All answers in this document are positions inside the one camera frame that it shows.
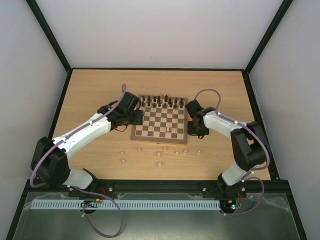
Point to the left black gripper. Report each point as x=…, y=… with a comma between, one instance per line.
x=138, y=120

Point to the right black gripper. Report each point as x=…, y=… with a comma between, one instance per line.
x=194, y=128

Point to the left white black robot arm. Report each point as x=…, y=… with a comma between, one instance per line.
x=50, y=161

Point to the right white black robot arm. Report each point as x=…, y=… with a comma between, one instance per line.
x=251, y=150

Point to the dark chess pieces row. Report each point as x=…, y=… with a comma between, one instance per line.
x=153, y=102

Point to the wooden folding chessboard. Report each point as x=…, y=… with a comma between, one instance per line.
x=160, y=119

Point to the black aluminium front rail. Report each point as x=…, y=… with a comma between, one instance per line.
x=206, y=188

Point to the light blue slotted cable duct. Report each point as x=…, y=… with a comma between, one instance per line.
x=63, y=204

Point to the left black frame post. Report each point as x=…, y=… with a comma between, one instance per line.
x=39, y=16

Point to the black frame post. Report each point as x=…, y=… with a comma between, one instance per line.
x=39, y=16
x=275, y=22

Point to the right black frame post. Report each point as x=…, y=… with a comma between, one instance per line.
x=275, y=22

